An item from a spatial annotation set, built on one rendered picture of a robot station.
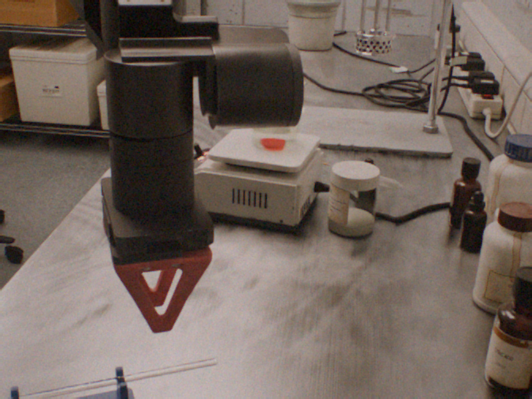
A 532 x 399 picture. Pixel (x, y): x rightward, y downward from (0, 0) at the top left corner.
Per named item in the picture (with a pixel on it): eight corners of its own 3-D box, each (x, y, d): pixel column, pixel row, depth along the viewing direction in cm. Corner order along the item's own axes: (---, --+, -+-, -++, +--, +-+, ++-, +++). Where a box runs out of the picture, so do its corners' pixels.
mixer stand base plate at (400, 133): (267, 144, 115) (267, 138, 115) (281, 108, 133) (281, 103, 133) (453, 158, 112) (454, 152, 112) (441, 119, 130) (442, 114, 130)
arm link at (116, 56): (101, 29, 47) (103, 48, 42) (204, 28, 48) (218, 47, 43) (108, 128, 50) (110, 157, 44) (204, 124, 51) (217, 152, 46)
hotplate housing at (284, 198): (148, 210, 91) (146, 152, 88) (188, 174, 103) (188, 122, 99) (313, 238, 86) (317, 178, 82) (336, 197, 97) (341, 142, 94)
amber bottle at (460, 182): (446, 227, 90) (456, 162, 86) (448, 215, 93) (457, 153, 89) (475, 232, 89) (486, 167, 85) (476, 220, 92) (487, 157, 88)
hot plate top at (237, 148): (204, 160, 86) (204, 153, 86) (237, 131, 97) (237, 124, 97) (298, 174, 83) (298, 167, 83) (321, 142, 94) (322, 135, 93)
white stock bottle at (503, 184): (550, 244, 86) (572, 145, 81) (508, 256, 83) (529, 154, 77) (506, 221, 92) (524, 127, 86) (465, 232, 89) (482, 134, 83)
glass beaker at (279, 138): (248, 153, 88) (249, 88, 84) (250, 137, 93) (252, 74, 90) (303, 156, 87) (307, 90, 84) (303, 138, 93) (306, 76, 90)
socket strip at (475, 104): (470, 119, 131) (473, 96, 130) (447, 67, 167) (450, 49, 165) (500, 120, 131) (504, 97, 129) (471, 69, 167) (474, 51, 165)
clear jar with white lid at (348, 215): (359, 214, 92) (364, 157, 89) (383, 234, 87) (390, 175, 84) (318, 222, 90) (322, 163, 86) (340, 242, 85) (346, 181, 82)
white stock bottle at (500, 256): (461, 290, 76) (477, 199, 71) (511, 284, 77) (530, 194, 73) (490, 321, 70) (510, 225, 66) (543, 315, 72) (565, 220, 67)
